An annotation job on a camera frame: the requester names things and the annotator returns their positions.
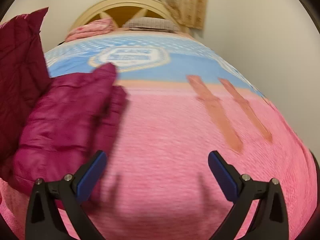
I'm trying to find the magenta puffer jacket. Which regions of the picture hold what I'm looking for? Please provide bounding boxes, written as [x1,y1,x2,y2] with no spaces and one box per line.
[1,9,126,195]

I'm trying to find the pink and blue bedspread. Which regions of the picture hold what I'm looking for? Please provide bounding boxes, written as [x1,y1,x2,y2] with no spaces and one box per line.
[0,31,318,240]

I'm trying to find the striped pillow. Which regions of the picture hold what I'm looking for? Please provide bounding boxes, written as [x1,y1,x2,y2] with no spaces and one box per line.
[122,17,180,33]

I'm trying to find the folded pink blanket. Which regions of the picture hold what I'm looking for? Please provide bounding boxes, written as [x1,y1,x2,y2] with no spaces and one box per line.
[65,18,118,42]

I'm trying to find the cream wooden headboard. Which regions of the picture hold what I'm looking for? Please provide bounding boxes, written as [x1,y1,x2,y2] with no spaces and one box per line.
[70,0,190,34]

